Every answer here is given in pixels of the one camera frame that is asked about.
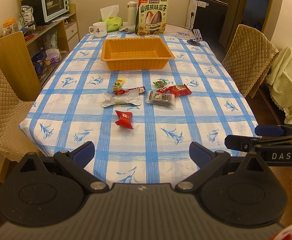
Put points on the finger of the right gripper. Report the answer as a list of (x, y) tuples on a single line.
[(249, 144), (273, 131)]

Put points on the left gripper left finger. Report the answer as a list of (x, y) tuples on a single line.
[(73, 166)]

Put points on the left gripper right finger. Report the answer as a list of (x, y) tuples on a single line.
[(211, 165)]

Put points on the red pillow snack packet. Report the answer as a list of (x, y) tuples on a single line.
[(124, 119)]

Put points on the grey mixed nuts packet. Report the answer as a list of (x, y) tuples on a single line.
[(161, 99)]

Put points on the large red snack packet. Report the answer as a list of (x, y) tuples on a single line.
[(179, 90)]

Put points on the yellow candy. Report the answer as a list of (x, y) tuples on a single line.
[(118, 85)]

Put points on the clear green long packet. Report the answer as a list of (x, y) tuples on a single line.
[(131, 97)]

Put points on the green candy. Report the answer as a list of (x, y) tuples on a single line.
[(160, 83)]

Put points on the long red snack stick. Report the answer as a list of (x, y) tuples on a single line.
[(140, 90)]

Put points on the small red candy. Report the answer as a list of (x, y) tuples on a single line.
[(163, 90)]

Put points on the right quilted chair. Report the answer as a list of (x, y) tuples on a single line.
[(249, 59)]

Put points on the quilted chair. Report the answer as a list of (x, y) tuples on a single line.
[(14, 144), (249, 59)]

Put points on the blue checked tablecloth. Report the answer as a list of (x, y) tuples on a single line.
[(68, 112)]

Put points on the left quilted chair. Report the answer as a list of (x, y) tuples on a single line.
[(14, 144)]

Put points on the wooden shelf cabinet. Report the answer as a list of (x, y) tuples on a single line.
[(16, 54)]

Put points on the purple tissue box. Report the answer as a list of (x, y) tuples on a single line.
[(53, 55)]

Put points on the phone stand with round base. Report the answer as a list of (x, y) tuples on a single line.
[(197, 38)]

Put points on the orange plastic tray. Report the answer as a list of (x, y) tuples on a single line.
[(135, 53)]

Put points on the small clear blue box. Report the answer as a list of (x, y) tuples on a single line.
[(183, 36)]

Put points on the black white appliance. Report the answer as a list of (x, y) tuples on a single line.
[(208, 16)]

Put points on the white cartoon mug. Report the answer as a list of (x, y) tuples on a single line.
[(98, 29)]

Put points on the grey folded cloth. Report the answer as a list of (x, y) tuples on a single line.
[(127, 29)]

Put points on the orange lid snack jar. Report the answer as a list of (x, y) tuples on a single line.
[(10, 26)]

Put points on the green tissue pack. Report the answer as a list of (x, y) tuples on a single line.
[(109, 15)]

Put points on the sunflower seed bag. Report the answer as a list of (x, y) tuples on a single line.
[(151, 17)]

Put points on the mint toaster oven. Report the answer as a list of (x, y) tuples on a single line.
[(45, 11)]

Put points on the white insulated bottle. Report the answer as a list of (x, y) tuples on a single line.
[(131, 12)]

